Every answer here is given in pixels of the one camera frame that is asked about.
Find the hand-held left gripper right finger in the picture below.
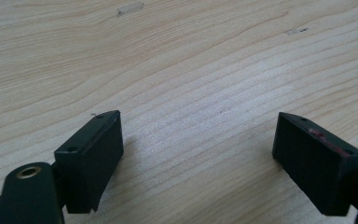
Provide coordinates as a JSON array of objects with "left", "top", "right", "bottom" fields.
[{"left": 271, "top": 111, "right": 358, "bottom": 217}]

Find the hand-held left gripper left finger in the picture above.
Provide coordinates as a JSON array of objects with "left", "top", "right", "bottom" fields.
[{"left": 53, "top": 109, "right": 125, "bottom": 215}]

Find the clear tape strip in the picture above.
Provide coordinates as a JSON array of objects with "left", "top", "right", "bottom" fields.
[{"left": 116, "top": 2, "right": 145, "bottom": 17}]

